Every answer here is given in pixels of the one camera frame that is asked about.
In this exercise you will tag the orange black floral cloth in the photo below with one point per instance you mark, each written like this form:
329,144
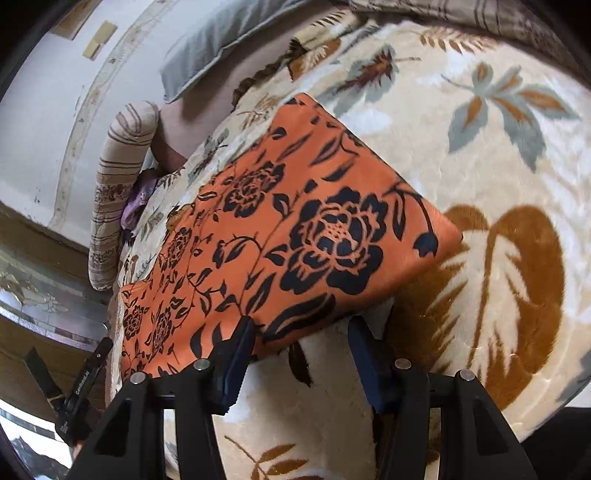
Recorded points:
295,221

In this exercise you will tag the grey pillow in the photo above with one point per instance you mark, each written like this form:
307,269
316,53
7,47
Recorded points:
217,41

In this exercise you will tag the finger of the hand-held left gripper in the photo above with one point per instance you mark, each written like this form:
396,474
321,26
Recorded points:
101,353
44,378

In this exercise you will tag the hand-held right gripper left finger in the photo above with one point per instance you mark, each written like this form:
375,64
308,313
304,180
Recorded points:
238,364

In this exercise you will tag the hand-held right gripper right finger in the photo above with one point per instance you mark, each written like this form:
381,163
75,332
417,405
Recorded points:
364,364

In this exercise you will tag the beige striped bolster pillow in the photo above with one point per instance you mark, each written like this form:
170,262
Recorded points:
120,184

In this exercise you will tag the cream leaf print blanket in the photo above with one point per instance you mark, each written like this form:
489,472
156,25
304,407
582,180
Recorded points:
485,161

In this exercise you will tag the purple cloth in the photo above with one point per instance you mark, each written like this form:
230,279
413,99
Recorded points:
136,203

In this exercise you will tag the patterned glass window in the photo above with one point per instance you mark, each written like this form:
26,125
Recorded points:
41,295

